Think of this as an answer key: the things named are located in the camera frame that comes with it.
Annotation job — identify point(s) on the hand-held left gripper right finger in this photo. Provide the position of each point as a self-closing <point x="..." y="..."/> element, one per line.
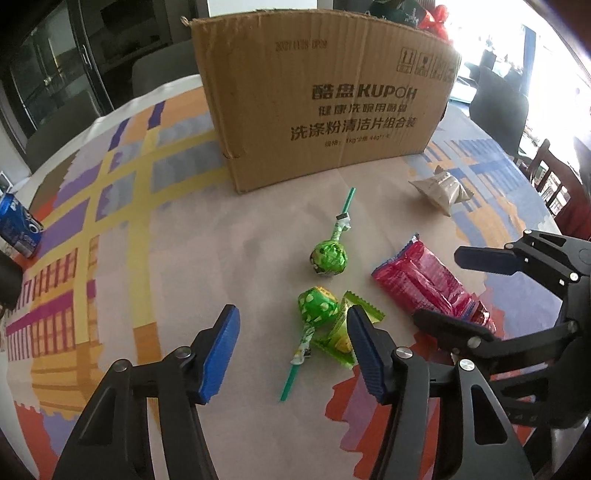
<point x="364" y="355"/>

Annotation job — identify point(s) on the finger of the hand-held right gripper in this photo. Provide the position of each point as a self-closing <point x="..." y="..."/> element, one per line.
<point x="443" y="327"/>
<point x="485" y="261"/>

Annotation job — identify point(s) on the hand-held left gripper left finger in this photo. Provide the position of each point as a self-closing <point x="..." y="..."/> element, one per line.
<point x="221" y="355"/>

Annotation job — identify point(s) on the green snack packet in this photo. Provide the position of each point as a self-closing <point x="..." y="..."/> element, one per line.
<point x="339" y="339"/>

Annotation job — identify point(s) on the pink snack packet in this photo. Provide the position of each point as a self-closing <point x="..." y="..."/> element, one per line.
<point x="420" y="281"/>

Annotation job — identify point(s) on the green lollipop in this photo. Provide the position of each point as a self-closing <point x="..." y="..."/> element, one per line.
<point x="318" y="307"/>
<point x="328" y="256"/>

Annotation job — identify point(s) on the beige snack packet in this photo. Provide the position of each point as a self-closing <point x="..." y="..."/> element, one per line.
<point x="443" y="191"/>

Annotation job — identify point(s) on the brown cardboard box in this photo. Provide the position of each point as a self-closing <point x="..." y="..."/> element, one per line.
<point x="323" y="92"/>

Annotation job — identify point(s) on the red wooden chair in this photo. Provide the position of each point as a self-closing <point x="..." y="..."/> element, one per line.
<point x="545" y="170"/>

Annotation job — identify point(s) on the colourful patterned tablecloth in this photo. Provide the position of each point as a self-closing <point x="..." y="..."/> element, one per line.
<point x="184" y="240"/>

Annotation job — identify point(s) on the grey upholstered chair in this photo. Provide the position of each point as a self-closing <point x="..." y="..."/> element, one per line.
<point x="161" y="69"/>
<point x="498" y="106"/>
<point x="60" y="134"/>

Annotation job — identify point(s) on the blue Oreo packet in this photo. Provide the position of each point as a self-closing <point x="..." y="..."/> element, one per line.
<point x="18" y="226"/>

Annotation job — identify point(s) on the green snowflake print bag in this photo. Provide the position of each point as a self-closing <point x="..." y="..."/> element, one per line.
<point x="397" y="11"/>

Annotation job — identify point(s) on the black framed glass door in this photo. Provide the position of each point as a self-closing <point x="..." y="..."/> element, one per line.
<point x="55" y="55"/>

